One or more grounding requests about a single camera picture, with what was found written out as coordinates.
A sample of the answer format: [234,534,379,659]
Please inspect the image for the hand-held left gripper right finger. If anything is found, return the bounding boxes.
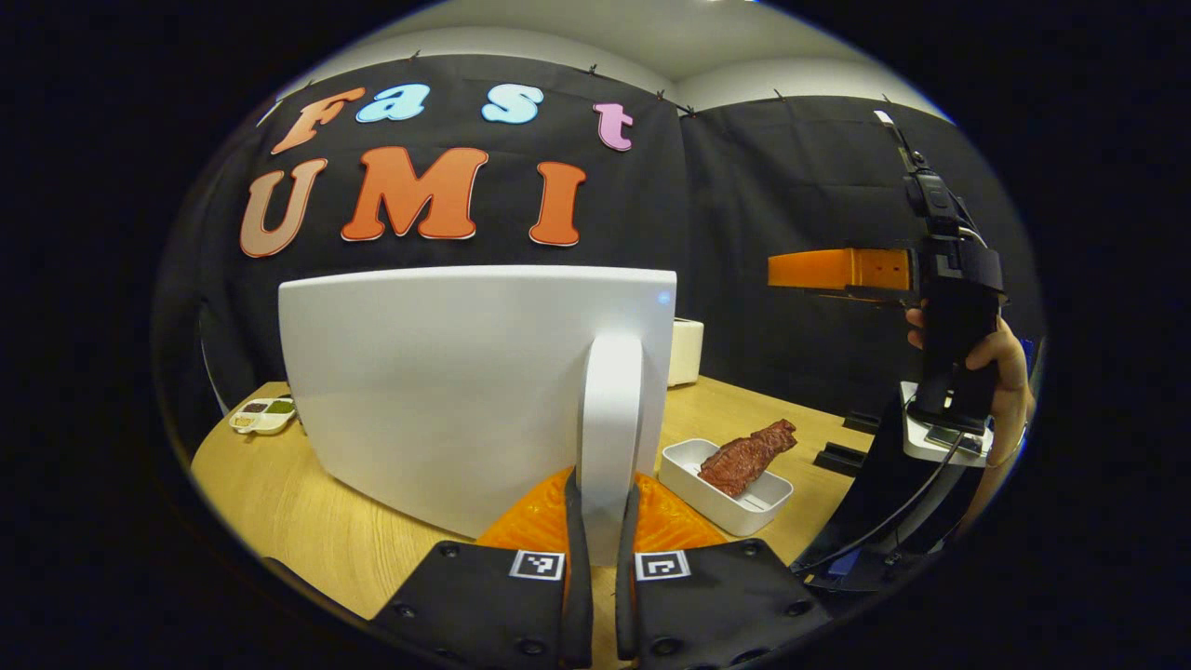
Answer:
[614,473,834,670]

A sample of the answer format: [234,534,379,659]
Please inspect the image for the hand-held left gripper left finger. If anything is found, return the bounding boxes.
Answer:
[368,465,595,670]

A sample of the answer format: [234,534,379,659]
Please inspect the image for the red meat piece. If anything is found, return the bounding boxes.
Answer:
[698,419,799,498]

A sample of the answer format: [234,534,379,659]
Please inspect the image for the white microwave oven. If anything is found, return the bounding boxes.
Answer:
[277,265,678,569]

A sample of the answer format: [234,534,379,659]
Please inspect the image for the white rectangular food tray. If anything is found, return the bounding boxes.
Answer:
[659,437,795,538]

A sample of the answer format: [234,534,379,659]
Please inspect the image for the white toaster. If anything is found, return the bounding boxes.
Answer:
[668,318,705,388]

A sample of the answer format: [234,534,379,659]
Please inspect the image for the white divided condiment dish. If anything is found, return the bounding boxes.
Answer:
[228,395,299,436]

